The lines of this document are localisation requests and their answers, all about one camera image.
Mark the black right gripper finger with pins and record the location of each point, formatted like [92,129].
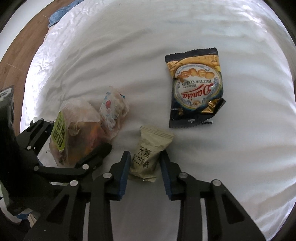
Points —
[226,219]
[81,169]
[64,219]
[32,139]

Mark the clear bag dried fruit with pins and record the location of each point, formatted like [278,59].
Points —
[76,133]

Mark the olive green pastry packet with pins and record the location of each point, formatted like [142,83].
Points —
[144,159]

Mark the pink cartoon candy packet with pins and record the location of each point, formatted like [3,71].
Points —
[113,111]

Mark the black gold butter cookies bag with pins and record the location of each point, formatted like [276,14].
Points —
[197,87]

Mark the wooden headboard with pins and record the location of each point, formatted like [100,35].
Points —
[20,39]

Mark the white bed sheet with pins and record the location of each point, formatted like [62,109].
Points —
[250,146]

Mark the blue cloth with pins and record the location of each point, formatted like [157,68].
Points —
[61,12]

